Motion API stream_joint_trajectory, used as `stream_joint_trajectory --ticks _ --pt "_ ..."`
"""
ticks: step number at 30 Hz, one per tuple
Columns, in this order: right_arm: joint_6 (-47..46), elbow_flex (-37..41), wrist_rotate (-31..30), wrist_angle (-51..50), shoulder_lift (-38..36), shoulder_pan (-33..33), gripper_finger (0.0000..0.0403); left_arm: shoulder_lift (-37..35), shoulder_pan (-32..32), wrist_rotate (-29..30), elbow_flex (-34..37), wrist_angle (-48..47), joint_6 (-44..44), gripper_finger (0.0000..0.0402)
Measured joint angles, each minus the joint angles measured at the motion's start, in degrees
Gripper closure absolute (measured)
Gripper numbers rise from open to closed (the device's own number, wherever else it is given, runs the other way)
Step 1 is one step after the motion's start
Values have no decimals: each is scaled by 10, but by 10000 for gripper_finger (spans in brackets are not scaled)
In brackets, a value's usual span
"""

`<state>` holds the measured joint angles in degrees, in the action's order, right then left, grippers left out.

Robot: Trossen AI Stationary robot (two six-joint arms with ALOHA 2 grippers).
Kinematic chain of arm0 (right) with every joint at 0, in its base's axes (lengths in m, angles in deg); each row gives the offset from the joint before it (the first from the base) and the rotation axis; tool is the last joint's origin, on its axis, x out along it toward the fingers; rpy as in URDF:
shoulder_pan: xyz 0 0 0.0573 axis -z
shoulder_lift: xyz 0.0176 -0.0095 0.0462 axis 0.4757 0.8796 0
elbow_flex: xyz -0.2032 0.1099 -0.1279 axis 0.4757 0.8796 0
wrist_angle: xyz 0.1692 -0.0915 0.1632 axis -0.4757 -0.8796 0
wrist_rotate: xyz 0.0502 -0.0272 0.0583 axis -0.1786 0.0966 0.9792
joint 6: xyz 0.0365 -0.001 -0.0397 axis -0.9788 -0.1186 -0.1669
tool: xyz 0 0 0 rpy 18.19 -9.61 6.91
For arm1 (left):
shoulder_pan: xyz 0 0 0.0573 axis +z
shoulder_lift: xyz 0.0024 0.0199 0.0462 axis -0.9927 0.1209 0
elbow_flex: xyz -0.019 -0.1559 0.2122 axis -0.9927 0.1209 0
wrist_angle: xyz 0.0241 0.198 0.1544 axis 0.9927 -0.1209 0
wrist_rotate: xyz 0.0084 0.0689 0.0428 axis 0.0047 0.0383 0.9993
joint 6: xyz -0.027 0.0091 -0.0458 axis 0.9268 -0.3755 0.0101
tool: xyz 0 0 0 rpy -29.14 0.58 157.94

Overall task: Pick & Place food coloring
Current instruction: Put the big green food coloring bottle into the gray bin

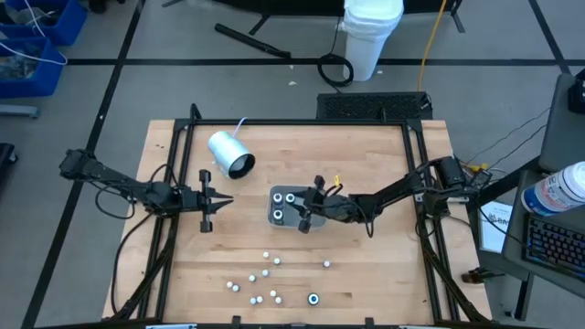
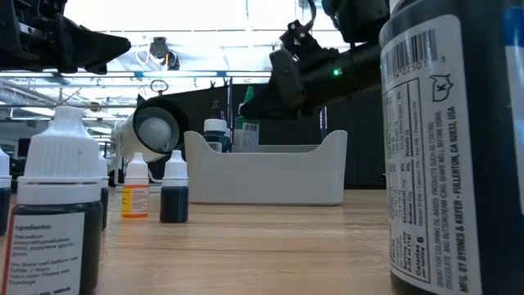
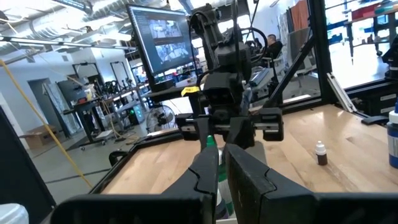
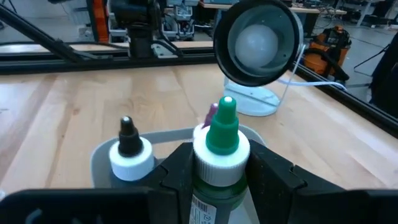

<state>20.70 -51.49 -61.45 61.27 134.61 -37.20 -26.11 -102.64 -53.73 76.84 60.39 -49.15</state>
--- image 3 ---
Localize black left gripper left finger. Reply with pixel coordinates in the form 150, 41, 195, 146
49, 144, 220, 224

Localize person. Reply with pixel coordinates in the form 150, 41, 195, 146
262, 33, 284, 68

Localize small brown dye bottle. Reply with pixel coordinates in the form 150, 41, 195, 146
315, 140, 328, 166

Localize silver aluminium extrusion bar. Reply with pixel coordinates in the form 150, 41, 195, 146
325, 72, 358, 113

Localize black partition curtain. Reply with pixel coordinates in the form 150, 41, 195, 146
0, 105, 57, 215

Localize yellow gripper tag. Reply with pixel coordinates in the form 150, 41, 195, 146
180, 86, 201, 97

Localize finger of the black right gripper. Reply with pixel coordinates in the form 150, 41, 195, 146
226, 117, 256, 150
195, 124, 212, 149

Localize black drawer cabinet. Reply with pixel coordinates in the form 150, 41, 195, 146
346, 79, 398, 118

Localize green-tipped large dye bottle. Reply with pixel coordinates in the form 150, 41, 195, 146
206, 134, 236, 220

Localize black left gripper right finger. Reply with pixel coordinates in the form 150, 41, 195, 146
224, 142, 398, 224

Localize blue-tipped large dye bottle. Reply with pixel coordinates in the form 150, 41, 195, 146
386, 98, 398, 169

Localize yellow hanging cable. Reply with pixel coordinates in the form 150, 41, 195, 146
0, 58, 94, 189

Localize orange hanging cloth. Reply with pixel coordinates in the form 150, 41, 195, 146
289, 0, 309, 32

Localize cardboard box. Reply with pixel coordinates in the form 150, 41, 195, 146
19, 124, 59, 150

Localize black floor fan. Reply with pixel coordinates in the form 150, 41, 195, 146
146, 104, 177, 134

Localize computer monitor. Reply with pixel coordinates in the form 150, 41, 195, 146
126, 3, 196, 93

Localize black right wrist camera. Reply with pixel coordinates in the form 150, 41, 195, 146
201, 81, 245, 108

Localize black workbench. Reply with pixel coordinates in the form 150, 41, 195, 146
62, 83, 150, 147

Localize black flat bracket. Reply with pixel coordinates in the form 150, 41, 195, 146
361, 115, 390, 126

